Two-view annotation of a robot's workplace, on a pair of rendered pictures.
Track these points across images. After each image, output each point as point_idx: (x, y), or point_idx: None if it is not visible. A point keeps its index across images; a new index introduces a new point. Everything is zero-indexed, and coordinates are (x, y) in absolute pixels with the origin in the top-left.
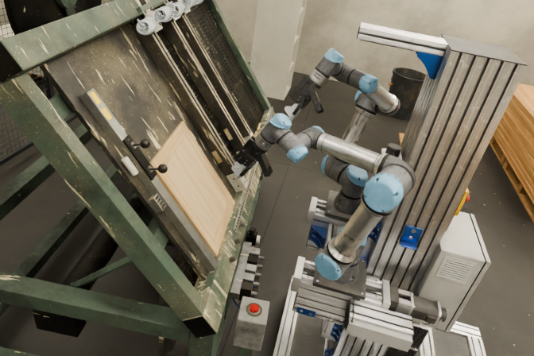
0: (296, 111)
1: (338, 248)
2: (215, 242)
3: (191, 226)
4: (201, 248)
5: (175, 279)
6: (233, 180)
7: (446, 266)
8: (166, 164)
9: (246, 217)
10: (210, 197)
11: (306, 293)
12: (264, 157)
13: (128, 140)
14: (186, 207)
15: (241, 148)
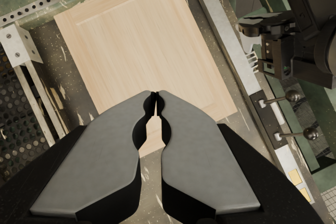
0: (260, 158)
1: None
2: None
3: (214, 17)
4: None
5: None
6: (33, 50)
7: None
8: (206, 105)
9: None
10: (127, 42)
11: None
12: (329, 2)
13: (281, 143)
14: (199, 43)
15: (268, 73)
